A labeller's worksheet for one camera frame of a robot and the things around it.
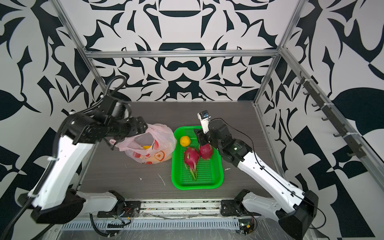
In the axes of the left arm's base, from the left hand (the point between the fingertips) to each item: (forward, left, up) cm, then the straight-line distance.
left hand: (141, 125), depth 63 cm
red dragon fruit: (+1, -29, -28) cm, 40 cm away
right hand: (+4, -25, -7) cm, 26 cm away
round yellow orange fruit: (+9, -17, -30) cm, 35 cm away
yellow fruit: (+6, +6, -30) cm, 31 cm away
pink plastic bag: (+2, -2, -20) cm, 21 cm away
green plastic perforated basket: (-9, -31, -34) cm, 47 cm away
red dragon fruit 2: (-3, -20, -27) cm, 34 cm away
